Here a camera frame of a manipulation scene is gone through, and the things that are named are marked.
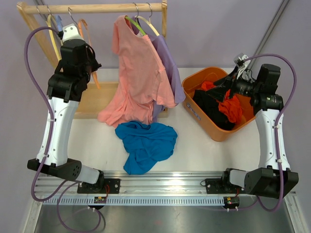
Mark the black t shirt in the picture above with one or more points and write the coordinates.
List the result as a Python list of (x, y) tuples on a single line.
[(211, 108)]

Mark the aluminium frame rail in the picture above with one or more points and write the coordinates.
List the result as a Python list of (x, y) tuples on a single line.
[(157, 202)]

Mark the yellow hanger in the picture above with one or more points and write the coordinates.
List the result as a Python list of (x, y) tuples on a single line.
[(52, 36)]

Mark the green hanger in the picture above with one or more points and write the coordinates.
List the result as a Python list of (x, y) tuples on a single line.
[(136, 24)]

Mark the pink t shirt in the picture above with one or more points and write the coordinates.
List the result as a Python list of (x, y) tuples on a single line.
[(141, 72)]

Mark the orange tan hanger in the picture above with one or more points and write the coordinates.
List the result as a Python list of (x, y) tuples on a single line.
[(81, 22)]

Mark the cream hanger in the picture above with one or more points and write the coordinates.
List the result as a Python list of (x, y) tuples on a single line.
[(147, 21)]

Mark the orange t shirt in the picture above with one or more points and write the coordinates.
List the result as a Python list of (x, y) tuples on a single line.
[(230, 107)]

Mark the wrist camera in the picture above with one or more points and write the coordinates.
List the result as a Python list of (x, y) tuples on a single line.
[(240, 62), (70, 36)]

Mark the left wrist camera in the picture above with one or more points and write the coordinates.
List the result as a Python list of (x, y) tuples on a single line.
[(70, 36)]

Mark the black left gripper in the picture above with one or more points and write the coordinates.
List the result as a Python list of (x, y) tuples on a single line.
[(95, 65)]

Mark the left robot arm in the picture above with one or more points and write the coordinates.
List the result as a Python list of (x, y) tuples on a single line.
[(65, 88)]

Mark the blue t shirt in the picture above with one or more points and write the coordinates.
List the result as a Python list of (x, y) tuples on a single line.
[(146, 144)]

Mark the light blue hanger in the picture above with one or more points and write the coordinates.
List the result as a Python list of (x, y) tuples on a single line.
[(58, 22)]

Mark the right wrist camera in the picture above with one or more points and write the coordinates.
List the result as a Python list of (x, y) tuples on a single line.
[(240, 62)]

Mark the purple t shirt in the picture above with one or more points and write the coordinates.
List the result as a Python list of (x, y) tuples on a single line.
[(167, 58)]

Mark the orange plastic basket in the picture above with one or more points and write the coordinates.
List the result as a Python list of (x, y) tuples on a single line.
[(193, 82)]

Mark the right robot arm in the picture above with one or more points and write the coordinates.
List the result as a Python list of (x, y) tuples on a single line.
[(273, 178)]

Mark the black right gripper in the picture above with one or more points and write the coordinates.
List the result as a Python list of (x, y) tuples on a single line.
[(219, 92)]

